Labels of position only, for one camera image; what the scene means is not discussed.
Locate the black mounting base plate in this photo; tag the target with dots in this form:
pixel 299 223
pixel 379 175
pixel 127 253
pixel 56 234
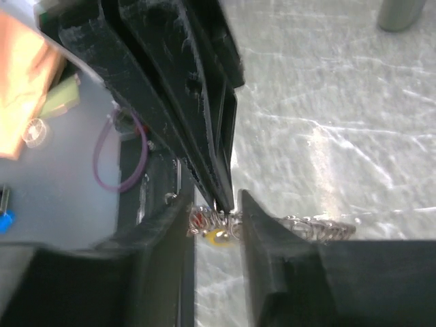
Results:
pixel 162 176

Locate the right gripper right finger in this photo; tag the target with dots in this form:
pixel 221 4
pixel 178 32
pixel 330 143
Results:
pixel 293 282

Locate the red tagged key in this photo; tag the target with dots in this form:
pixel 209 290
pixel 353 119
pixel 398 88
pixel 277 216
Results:
pixel 197 221

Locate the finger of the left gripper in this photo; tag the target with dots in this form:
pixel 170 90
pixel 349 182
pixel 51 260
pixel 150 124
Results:
pixel 88 29
pixel 193 77

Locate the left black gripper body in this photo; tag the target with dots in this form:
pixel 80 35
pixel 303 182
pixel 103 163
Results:
pixel 213 20

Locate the grey bottle with beige cap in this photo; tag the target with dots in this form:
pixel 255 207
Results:
pixel 398 15

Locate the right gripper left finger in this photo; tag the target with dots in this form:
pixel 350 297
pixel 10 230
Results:
pixel 130 279

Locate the blue usb stick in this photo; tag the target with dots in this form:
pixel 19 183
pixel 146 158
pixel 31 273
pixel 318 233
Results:
pixel 6 220

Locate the white round fan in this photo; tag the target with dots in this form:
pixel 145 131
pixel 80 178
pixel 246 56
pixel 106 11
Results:
pixel 36 133

